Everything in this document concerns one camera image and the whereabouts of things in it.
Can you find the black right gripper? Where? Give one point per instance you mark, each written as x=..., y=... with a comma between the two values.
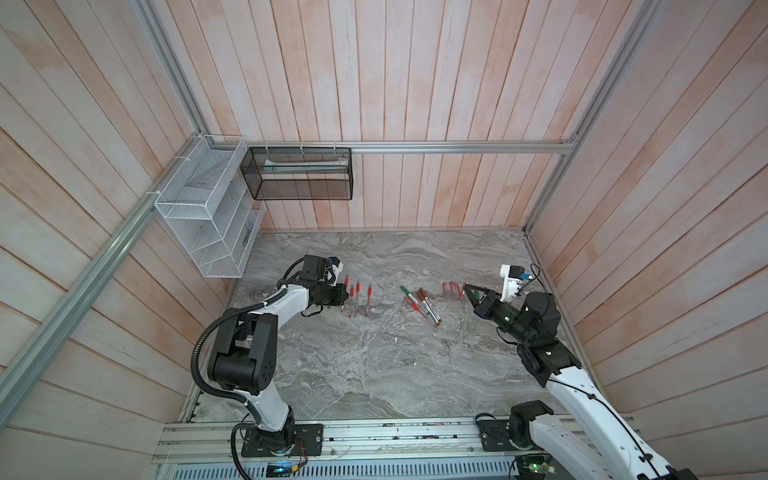
x=491, y=300

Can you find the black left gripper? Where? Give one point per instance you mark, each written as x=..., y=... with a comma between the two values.
x=340, y=297

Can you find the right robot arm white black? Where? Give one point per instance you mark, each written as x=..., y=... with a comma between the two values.
x=617, y=451

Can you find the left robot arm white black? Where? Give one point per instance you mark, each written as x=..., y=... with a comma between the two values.
x=235, y=357

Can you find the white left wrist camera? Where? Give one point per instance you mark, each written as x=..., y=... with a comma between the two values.
x=332, y=270

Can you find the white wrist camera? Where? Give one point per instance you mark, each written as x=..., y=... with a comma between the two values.
x=515, y=278
x=332, y=270

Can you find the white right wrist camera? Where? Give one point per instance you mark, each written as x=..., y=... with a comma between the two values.
x=515, y=278

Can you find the black mesh wall basket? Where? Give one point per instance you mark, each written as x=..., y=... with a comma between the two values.
x=299, y=173

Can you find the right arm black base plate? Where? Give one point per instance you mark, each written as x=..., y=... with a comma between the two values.
x=494, y=435

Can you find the white mesh wall shelf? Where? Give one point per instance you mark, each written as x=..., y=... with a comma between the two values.
x=208, y=206

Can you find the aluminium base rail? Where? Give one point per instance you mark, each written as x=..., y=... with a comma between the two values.
x=209, y=442

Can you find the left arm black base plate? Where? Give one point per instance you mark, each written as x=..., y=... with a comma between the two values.
x=306, y=439

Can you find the horizontal aluminium wall rail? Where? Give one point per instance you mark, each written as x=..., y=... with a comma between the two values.
x=427, y=147

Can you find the right aluminium wall rail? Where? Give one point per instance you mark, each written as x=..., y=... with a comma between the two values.
x=642, y=24

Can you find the left aluminium wall rail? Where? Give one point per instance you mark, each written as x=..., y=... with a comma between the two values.
x=37, y=355

